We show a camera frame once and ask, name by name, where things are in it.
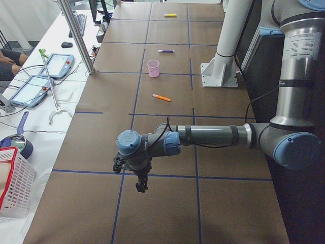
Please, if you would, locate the black computer mouse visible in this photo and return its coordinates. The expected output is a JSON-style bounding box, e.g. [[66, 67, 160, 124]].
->
[[61, 42, 73, 48]]

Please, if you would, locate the lower blue teach pendant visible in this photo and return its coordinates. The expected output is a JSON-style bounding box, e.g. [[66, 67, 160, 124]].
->
[[9, 75, 51, 107]]

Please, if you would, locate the pink mesh pen holder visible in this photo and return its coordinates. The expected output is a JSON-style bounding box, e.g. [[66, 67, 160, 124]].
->
[[147, 59, 160, 78]]

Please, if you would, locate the purple highlighter pen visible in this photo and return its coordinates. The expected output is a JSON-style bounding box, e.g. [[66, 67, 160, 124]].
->
[[158, 50, 174, 53]]

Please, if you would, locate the white pedestal column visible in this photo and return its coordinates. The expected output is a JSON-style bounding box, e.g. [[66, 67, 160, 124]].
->
[[201, 0, 253, 87]]

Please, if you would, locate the orange highlighter pen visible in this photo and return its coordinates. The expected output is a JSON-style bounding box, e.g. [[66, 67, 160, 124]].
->
[[152, 94, 171, 102]]

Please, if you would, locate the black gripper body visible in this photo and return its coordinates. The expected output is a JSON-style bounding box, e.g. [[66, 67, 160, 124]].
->
[[134, 166, 152, 182]]

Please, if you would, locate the grabber reacher tool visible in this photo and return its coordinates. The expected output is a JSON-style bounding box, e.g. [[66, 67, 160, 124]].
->
[[39, 49, 73, 125]]

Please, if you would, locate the blue teach pendant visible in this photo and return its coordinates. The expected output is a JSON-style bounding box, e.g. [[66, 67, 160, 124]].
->
[[9, 75, 51, 107], [46, 53, 75, 79]]

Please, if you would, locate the black keyboard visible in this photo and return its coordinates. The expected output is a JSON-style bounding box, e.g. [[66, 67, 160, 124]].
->
[[73, 12, 87, 36]]

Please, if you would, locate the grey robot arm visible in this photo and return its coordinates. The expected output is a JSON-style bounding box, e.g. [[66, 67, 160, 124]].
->
[[113, 1, 324, 192]]

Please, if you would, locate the aluminium frame post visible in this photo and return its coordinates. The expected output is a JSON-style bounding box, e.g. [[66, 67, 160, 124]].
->
[[57, 0, 95, 75]]

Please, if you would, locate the red white plastic basket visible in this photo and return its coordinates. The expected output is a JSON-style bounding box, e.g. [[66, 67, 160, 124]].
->
[[1, 147, 36, 223]]

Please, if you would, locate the blue handled saucepan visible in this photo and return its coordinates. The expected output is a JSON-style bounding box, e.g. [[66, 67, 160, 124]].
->
[[1, 111, 34, 159]]

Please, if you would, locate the upper blue teach pendant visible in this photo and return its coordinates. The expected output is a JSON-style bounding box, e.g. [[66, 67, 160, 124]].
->
[[46, 53, 75, 79]]

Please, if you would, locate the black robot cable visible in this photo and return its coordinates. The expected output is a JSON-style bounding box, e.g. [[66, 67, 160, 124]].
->
[[162, 85, 280, 149]]

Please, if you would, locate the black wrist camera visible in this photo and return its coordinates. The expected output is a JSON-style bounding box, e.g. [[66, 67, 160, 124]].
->
[[112, 152, 125, 174]]

